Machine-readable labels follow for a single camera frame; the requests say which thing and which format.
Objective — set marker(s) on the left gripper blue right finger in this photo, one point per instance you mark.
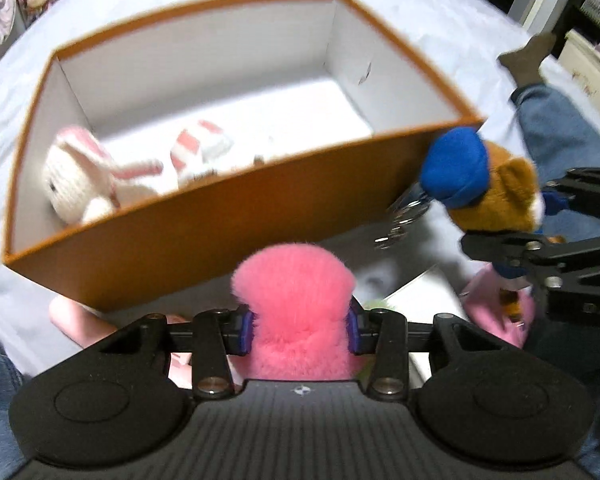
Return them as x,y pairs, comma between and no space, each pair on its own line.
355,327

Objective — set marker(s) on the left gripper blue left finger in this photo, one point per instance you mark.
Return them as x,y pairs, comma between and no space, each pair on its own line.
244,324

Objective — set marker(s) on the pink fluffy pompom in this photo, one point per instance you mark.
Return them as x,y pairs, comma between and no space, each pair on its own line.
299,295

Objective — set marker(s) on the brown bear plush blue hat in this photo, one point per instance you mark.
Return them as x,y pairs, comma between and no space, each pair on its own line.
482,187

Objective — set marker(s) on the pink leather pouch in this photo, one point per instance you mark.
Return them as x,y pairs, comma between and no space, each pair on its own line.
503,308

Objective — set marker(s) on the green fluffy pompom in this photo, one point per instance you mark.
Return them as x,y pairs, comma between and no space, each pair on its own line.
376,304

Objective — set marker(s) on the person's right leg jeans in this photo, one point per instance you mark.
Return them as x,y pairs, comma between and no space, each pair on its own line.
557,136

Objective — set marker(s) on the orange cardboard storage box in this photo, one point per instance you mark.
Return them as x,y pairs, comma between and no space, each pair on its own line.
330,107

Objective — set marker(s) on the white pink bunny plush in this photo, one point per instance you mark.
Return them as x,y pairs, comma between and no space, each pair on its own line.
85,183

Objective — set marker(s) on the cream storage bin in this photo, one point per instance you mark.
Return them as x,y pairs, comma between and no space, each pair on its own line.
582,61

